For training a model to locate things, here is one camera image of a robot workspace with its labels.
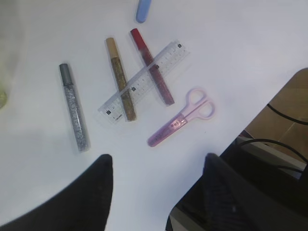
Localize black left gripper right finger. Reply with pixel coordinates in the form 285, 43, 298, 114
167, 153, 308, 231

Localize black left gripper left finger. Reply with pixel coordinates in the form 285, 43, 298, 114
0, 154, 113, 231

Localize silver glitter pen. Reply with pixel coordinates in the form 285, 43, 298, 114
59, 63, 90, 153

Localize gold glitter pen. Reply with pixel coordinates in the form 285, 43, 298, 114
105, 38, 136, 121

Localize clear plastic ruler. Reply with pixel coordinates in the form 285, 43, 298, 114
98, 40, 189, 124

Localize red glitter pen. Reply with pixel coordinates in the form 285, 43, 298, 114
130, 28, 175, 106

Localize pink scissors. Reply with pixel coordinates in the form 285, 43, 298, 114
147, 88, 216, 147

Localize yellow tea bottle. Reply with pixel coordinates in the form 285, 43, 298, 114
0, 0, 25, 108

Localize blue scissors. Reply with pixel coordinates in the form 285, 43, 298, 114
135, 0, 152, 24

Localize black floor cables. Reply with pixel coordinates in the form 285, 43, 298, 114
237, 102, 308, 174

